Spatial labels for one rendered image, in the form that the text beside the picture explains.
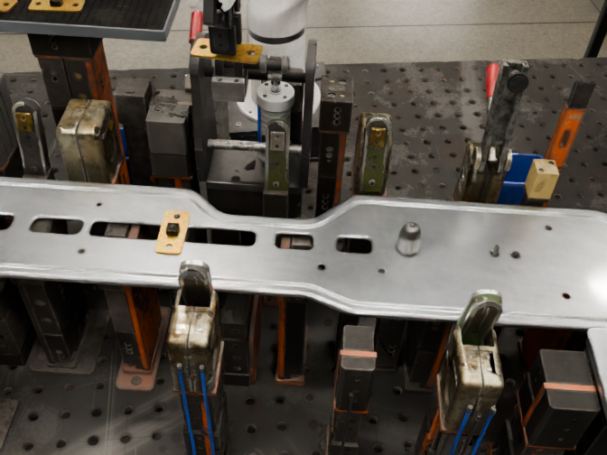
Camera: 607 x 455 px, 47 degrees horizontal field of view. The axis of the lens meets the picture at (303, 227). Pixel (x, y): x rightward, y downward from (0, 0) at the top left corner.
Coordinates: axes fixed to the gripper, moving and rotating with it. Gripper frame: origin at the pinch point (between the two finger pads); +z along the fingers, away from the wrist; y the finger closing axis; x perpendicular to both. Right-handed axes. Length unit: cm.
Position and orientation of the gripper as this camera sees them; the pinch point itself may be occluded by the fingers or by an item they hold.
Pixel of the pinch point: (225, 32)
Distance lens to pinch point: 87.2
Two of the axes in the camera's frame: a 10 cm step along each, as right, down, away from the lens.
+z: -0.2, 6.8, 7.3
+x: 9.8, 1.5, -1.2
